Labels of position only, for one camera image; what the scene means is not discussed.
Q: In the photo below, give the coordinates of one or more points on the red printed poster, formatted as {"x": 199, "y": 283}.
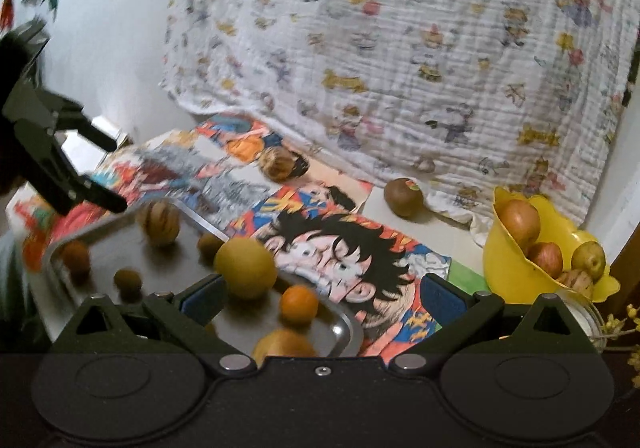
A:
{"x": 40, "y": 223}

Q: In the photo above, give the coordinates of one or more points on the red apple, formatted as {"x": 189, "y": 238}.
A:
{"x": 521, "y": 223}
{"x": 546, "y": 260}

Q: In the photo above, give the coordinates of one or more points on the yellow plastic bowl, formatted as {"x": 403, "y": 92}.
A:
{"x": 505, "y": 268}

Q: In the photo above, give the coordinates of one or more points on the black haired character poster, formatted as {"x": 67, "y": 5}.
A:
{"x": 350, "y": 258}

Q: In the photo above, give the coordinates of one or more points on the striped pepino melon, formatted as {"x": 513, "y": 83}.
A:
{"x": 160, "y": 223}
{"x": 576, "y": 284}
{"x": 276, "y": 163}

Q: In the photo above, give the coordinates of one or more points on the orange figure anime poster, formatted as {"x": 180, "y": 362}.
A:
{"x": 330, "y": 193}

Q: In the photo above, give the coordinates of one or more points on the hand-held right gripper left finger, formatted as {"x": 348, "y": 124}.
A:
{"x": 202, "y": 300}

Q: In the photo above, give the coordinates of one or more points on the green-yellow pear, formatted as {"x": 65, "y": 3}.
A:
{"x": 589, "y": 259}

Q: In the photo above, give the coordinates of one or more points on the orange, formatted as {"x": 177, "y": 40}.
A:
{"x": 298, "y": 305}

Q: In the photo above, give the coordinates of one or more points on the round yellow pear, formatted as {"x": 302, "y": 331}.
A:
{"x": 245, "y": 268}

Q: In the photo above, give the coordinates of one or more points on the white cartoon printed blanket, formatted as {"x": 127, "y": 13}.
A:
{"x": 400, "y": 53}

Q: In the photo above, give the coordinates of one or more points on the glass jar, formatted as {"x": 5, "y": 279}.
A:
{"x": 582, "y": 323}

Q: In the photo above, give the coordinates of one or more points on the metal tray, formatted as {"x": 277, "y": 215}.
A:
{"x": 125, "y": 248}

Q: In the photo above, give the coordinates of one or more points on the green paper sheet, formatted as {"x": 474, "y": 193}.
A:
{"x": 470, "y": 275}

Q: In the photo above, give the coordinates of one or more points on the yellow flower sprig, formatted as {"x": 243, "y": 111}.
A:
{"x": 622, "y": 325}

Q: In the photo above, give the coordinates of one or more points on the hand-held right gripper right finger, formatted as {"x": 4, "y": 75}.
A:
{"x": 442, "y": 298}

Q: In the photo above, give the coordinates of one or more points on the large yellow-green mango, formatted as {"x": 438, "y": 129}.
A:
{"x": 282, "y": 345}

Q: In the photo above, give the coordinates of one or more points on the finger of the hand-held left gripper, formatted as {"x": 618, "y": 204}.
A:
{"x": 97, "y": 193}
{"x": 80, "y": 120}

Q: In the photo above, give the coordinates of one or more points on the brown kiwi with sticker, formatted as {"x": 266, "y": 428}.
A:
{"x": 404, "y": 197}

